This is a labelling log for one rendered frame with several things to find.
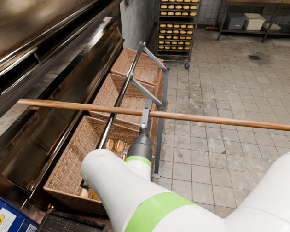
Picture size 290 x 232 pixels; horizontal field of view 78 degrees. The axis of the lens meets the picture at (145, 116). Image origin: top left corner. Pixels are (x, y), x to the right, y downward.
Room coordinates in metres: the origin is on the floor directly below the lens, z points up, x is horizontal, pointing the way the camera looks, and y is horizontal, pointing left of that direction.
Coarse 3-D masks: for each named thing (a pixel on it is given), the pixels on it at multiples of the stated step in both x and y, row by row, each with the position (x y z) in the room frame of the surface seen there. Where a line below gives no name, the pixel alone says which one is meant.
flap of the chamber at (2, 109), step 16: (112, 0) 1.71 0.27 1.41; (64, 32) 1.04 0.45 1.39; (48, 48) 0.81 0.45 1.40; (64, 48) 0.76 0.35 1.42; (32, 64) 0.65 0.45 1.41; (48, 64) 0.63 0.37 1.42; (0, 80) 0.56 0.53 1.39; (32, 80) 0.52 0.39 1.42; (16, 96) 0.44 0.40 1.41; (0, 112) 0.37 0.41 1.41
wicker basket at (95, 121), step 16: (80, 128) 0.82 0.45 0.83; (96, 128) 0.92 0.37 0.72; (112, 128) 0.90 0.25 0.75; (128, 128) 0.88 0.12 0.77; (80, 144) 0.74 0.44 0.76; (96, 144) 0.85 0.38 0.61; (128, 144) 0.87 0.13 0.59; (64, 160) 0.58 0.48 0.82; (80, 160) 0.65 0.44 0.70; (64, 176) 0.50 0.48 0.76; (80, 176) 0.57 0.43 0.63; (48, 192) 0.39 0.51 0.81; (64, 192) 0.38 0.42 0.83; (80, 208) 0.37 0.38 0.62; (96, 208) 0.35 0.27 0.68
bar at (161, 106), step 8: (144, 48) 1.44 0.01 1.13; (136, 56) 1.20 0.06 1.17; (152, 56) 1.43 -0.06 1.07; (160, 64) 1.42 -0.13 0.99; (128, 72) 0.99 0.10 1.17; (168, 72) 1.39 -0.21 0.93; (128, 80) 0.90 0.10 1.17; (144, 88) 0.96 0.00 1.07; (120, 96) 0.74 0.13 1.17; (152, 96) 0.95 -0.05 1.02; (120, 104) 0.69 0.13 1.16; (160, 104) 0.93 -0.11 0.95; (112, 120) 0.57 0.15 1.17; (160, 120) 0.92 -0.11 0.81; (104, 128) 0.52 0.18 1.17; (160, 128) 0.92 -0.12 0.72; (104, 136) 0.47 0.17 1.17; (160, 136) 0.92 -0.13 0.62; (104, 144) 0.44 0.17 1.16; (160, 144) 0.92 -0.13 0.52; (160, 168) 0.98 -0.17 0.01; (152, 176) 0.89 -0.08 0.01; (160, 176) 0.88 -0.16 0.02; (80, 184) 0.27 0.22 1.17
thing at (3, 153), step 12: (108, 24) 1.86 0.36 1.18; (96, 36) 1.56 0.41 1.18; (84, 48) 1.32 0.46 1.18; (72, 60) 1.13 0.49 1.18; (84, 60) 1.18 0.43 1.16; (72, 72) 0.99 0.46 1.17; (60, 84) 0.85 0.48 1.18; (48, 96) 0.74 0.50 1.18; (36, 108) 0.64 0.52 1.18; (24, 120) 0.56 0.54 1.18; (36, 120) 0.60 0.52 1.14; (12, 132) 0.49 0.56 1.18; (24, 132) 0.51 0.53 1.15; (0, 144) 0.43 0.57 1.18; (12, 144) 0.44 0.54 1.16; (0, 156) 0.38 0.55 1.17
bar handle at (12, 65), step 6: (36, 48) 0.66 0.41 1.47; (24, 54) 0.60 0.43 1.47; (30, 54) 0.62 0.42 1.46; (18, 60) 0.56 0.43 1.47; (36, 60) 0.64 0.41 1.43; (6, 66) 0.52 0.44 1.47; (12, 66) 0.53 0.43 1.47; (0, 72) 0.48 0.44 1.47; (6, 72) 0.50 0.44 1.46; (0, 90) 0.44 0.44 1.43
